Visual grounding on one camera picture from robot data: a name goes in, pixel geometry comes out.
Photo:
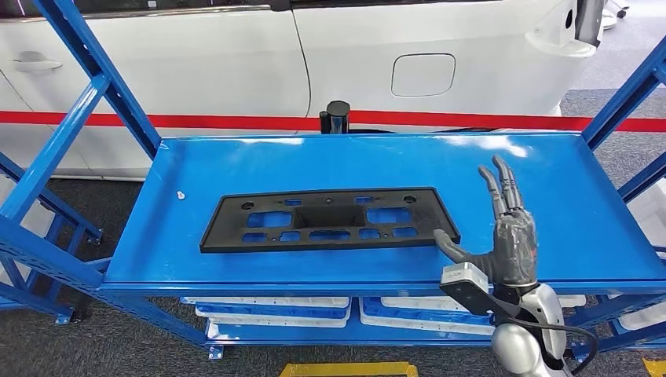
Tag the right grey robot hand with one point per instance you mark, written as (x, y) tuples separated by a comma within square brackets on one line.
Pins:
[(515, 244)]

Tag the black plastic plate bracket part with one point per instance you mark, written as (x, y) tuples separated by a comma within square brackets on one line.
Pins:
[(218, 235)]

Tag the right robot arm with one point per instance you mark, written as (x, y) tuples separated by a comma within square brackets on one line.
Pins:
[(551, 317)]

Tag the blue metal shelf rack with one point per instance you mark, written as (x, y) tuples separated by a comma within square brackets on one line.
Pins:
[(364, 166)]

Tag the yellow floor tape strip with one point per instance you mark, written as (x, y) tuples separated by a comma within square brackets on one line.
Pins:
[(655, 368), (348, 370)]

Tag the car fuel flap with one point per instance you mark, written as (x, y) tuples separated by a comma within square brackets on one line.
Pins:
[(422, 75)]

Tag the office chair base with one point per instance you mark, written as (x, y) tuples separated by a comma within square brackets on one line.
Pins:
[(616, 13)]

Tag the white car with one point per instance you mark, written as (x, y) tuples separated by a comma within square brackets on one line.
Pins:
[(208, 62)]

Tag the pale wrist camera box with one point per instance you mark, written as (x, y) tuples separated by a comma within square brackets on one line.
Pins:
[(463, 276)]

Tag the black stanchion post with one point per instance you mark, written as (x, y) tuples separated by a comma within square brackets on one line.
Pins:
[(337, 115)]

